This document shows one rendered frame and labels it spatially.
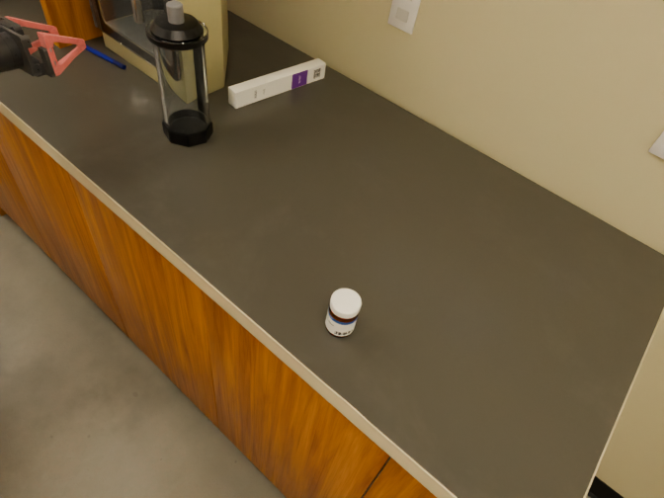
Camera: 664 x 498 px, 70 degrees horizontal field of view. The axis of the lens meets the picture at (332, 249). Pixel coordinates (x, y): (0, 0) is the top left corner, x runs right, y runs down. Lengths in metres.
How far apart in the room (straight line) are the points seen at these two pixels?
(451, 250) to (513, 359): 0.23
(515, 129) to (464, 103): 0.13
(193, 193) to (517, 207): 0.67
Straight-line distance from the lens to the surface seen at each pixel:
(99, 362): 1.87
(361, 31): 1.33
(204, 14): 1.14
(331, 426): 0.90
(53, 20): 1.42
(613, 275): 1.07
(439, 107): 1.26
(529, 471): 0.77
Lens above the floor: 1.59
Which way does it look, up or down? 49 degrees down
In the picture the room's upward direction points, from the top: 12 degrees clockwise
